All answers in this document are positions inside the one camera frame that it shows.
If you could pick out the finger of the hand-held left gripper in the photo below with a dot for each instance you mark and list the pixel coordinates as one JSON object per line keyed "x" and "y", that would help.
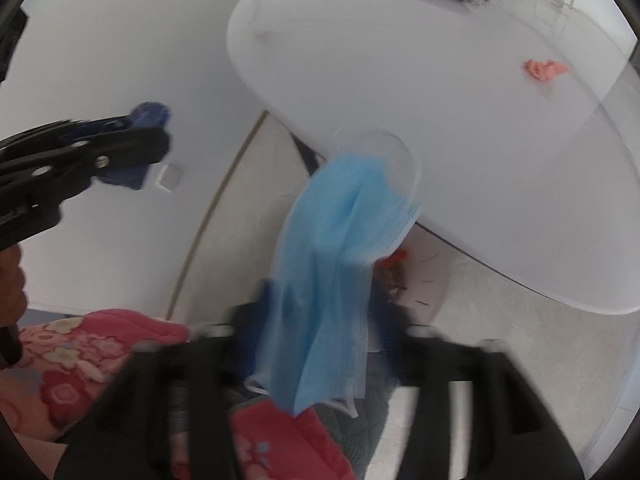
{"x": 60, "y": 132}
{"x": 130, "y": 147}

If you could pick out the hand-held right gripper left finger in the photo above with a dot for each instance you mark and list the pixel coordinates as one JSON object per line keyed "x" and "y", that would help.
{"x": 200, "y": 360}

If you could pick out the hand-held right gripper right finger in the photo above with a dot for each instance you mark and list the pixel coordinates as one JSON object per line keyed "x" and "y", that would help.
{"x": 450, "y": 365}

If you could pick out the white waste bin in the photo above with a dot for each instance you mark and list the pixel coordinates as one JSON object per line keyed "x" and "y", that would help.
{"x": 425, "y": 275}

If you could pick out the blue face mask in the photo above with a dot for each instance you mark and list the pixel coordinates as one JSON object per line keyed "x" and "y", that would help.
{"x": 330, "y": 260}

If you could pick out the person's left hand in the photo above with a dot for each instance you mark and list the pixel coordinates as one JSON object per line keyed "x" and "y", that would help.
{"x": 11, "y": 285}

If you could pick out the person's pink floral jacket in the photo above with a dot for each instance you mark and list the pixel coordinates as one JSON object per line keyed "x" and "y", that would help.
{"x": 75, "y": 360}

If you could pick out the pink crumpled paper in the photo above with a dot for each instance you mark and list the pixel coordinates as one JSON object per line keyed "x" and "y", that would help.
{"x": 545, "y": 69}

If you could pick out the white wall socket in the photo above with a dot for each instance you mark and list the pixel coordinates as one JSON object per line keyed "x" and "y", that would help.
{"x": 168, "y": 178}

